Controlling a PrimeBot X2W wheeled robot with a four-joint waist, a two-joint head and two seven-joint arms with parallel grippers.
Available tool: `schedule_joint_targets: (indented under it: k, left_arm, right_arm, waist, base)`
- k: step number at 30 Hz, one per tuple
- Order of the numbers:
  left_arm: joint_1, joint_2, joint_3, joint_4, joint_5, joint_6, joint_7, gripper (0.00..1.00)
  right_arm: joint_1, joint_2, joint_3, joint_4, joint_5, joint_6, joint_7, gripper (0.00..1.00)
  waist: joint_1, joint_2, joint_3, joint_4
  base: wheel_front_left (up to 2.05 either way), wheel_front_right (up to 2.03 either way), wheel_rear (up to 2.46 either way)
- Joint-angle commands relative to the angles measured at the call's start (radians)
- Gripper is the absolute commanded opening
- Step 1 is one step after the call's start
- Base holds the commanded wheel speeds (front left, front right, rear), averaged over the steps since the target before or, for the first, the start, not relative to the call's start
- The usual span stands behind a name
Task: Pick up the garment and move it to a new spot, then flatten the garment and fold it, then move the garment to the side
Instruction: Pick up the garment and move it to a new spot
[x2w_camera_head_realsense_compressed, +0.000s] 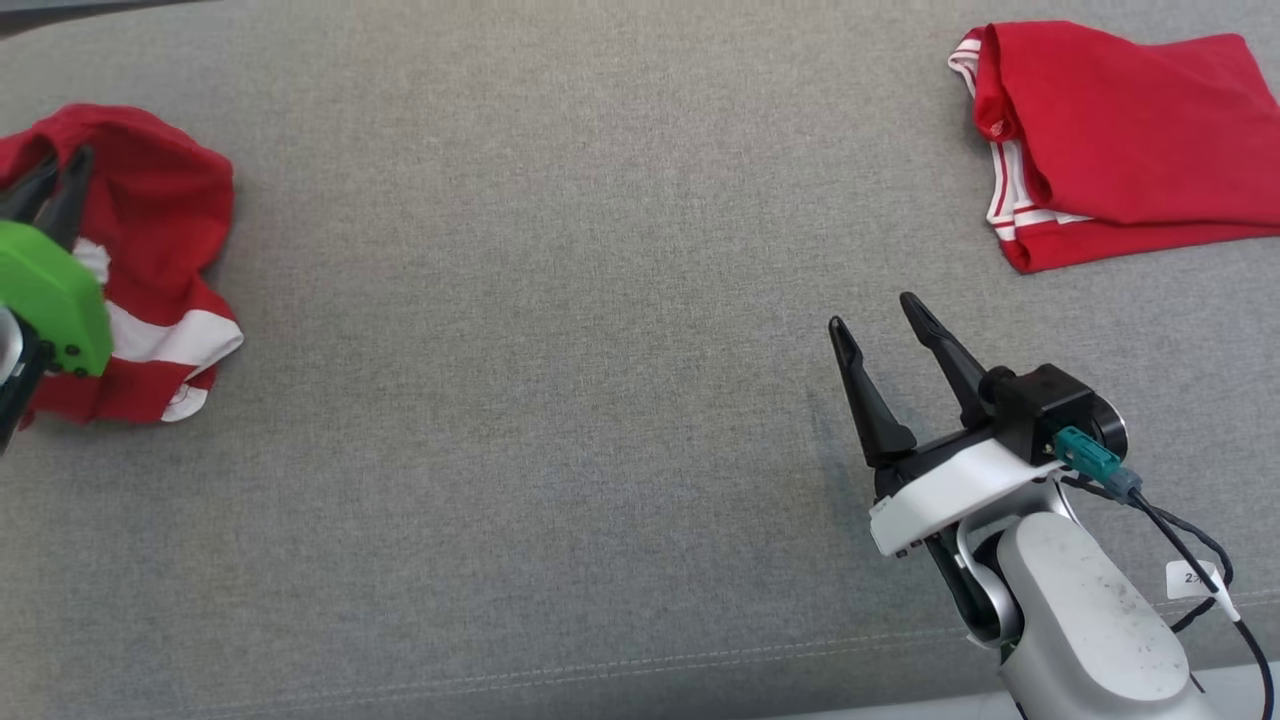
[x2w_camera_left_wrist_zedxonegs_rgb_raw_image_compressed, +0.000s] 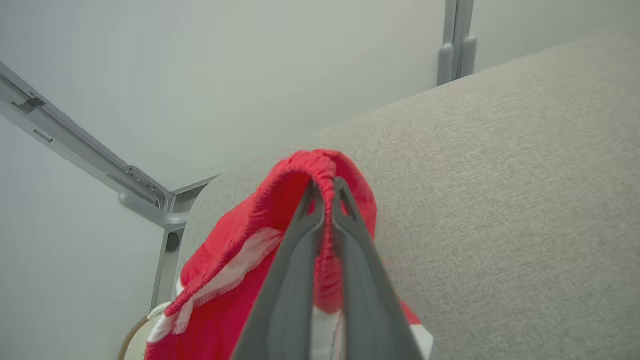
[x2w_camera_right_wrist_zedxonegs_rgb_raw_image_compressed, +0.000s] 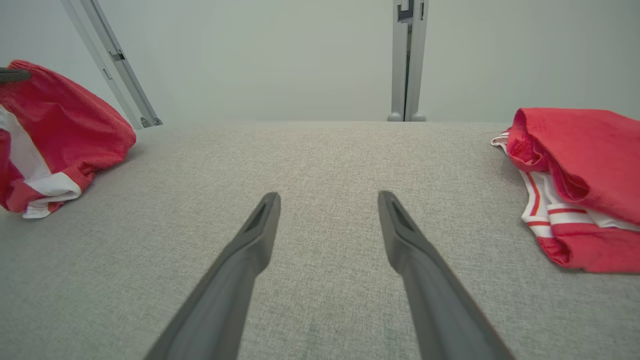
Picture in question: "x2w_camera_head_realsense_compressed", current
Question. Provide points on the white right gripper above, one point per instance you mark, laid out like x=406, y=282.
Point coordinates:
x=950, y=490

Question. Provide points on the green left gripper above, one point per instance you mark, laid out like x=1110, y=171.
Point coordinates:
x=50, y=300

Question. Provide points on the red white shorts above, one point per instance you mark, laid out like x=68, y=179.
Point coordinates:
x=160, y=200

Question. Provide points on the red white basketball jersey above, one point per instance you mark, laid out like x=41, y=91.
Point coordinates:
x=1130, y=130

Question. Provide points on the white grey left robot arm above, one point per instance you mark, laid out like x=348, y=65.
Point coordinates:
x=18, y=390

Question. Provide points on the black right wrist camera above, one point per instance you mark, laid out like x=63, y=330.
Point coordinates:
x=1035, y=405

